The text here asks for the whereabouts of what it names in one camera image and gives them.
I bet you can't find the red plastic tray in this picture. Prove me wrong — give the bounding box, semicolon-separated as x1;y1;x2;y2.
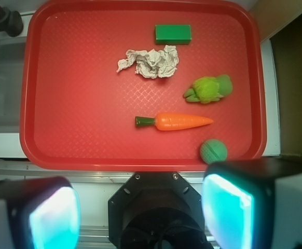
20;1;267;172

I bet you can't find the green ball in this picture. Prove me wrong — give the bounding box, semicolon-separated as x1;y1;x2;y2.
200;139;228;164

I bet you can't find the green rectangular block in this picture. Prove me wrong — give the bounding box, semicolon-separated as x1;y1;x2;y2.
155;24;192;45

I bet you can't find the orange plastic carrot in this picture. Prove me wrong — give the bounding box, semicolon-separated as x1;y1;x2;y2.
135;113;214;131

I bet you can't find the crumpled white paper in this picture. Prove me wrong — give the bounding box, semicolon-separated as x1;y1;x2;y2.
116;45;180;79

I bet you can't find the grey sink basin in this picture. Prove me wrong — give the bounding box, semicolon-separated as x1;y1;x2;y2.
0;42;25;133

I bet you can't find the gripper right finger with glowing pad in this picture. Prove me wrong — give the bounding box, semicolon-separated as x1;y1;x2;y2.
201;157;302;248

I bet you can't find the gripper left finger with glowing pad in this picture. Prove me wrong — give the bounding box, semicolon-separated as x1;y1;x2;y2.
0;177;80;248

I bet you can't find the green fuzzy toy animal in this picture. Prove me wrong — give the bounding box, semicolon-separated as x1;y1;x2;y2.
183;75;233;104

